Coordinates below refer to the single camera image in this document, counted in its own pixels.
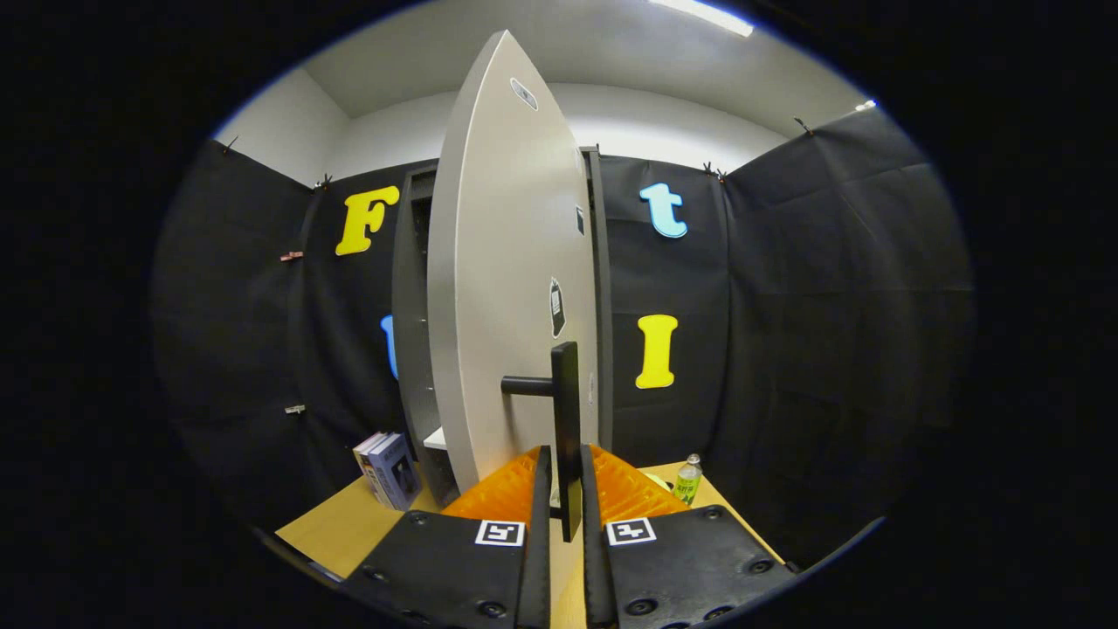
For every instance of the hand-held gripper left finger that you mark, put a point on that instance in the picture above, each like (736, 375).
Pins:
(540, 559)

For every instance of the beige shoe cabinet door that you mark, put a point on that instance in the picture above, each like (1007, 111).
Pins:
(498, 262)

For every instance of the white book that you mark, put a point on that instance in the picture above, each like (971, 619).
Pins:
(367, 448)

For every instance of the green drink bottle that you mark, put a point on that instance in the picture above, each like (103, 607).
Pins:
(687, 482)

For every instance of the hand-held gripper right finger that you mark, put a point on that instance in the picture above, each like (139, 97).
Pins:
(596, 568)

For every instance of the dark grey shoe cabinet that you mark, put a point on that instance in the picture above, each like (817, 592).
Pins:
(410, 332)

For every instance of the long ceiling light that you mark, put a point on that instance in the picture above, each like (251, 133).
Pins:
(703, 15)

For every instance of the black backdrop cloth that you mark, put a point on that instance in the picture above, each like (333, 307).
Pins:
(786, 306)

